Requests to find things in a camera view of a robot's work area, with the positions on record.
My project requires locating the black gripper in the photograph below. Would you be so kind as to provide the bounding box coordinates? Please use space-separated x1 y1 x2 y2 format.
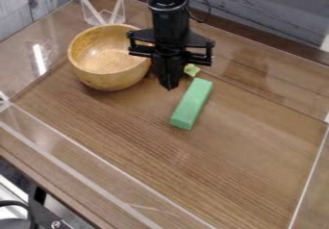
127 7 214 89

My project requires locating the green rectangular block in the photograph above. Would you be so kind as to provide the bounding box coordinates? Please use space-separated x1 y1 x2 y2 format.
170 78 214 130

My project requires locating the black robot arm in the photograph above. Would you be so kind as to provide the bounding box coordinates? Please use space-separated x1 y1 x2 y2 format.
126 0 214 90

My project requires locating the brown wooden bowl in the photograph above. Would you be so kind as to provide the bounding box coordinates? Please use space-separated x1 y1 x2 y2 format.
67 24 150 91

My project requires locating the red toy strawberry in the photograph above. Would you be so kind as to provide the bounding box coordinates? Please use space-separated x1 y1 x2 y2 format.
183 64 201 77

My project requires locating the clear acrylic tray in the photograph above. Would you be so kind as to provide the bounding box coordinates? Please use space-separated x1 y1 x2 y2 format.
0 2 329 229

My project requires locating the clear acrylic corner bracket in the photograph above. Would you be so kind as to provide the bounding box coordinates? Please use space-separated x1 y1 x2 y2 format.
81 0 126 26

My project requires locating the black table leg bracket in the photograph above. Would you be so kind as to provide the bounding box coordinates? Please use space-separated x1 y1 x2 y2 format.
28 186 74 229

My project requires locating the black cable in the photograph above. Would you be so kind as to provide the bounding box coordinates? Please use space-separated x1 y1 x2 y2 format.
0 200 43 229

